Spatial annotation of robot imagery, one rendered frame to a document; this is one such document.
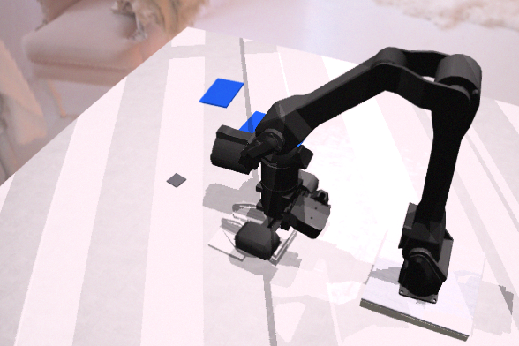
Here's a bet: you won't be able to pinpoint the blue flat rectangular plate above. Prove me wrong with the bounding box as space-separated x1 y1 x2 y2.
239 111 266 133
199 79 244 108

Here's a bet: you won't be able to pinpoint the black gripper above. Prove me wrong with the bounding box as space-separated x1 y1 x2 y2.
234 169 320 260

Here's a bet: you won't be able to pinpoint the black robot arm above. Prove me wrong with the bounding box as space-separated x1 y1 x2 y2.
210 47 482 304

